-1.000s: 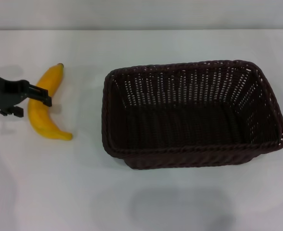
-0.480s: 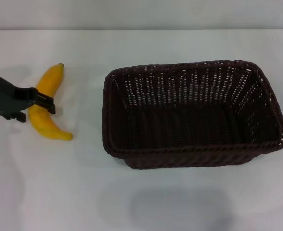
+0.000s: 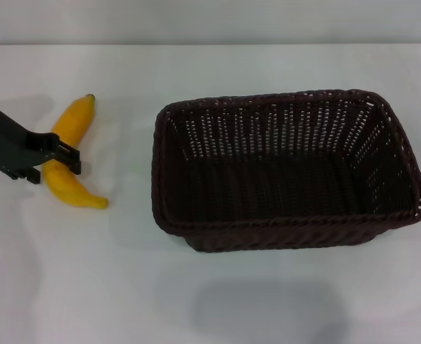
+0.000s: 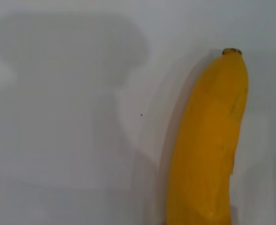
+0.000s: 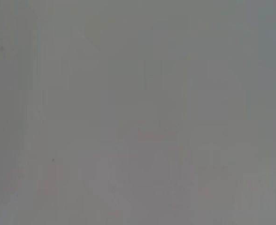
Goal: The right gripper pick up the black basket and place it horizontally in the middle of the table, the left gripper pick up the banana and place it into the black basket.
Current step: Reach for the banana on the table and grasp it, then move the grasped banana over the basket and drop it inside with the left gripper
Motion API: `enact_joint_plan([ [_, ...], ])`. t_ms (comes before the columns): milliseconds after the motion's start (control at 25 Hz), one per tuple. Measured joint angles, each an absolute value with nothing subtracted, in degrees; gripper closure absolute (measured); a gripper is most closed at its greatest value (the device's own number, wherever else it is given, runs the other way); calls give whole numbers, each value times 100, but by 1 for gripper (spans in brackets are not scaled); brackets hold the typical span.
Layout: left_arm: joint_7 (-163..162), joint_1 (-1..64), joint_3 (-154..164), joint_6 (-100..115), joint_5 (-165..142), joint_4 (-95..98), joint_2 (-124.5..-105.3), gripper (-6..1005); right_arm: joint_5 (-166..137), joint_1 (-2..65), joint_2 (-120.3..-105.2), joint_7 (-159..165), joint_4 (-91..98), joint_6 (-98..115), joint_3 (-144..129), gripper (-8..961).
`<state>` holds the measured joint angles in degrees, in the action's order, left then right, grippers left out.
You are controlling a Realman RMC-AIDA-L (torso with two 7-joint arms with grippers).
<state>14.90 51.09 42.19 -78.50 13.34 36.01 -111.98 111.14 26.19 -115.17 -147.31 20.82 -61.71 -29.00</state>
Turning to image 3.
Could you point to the yellow banana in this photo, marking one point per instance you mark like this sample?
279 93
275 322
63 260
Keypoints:
71 125

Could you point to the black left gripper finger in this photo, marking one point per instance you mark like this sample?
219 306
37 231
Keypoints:
34 176
69 157

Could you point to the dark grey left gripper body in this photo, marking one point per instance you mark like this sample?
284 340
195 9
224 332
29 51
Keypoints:
17 147

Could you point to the dark brown woven basket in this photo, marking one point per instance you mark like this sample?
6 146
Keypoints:
267 193

